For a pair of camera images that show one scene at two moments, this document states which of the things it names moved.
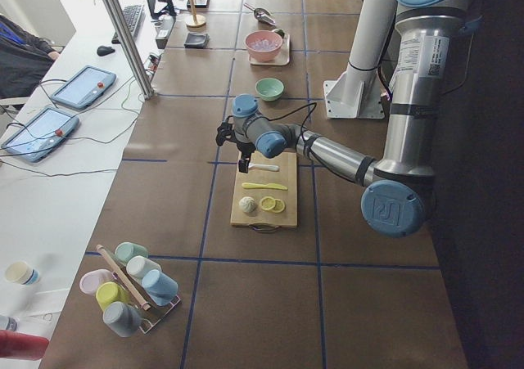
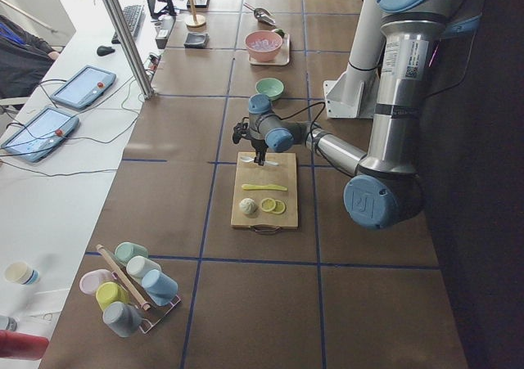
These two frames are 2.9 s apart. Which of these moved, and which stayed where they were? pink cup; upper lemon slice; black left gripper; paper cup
Moved: black left gripper
Stayed: pink cup; upper lemon slice; paper cup
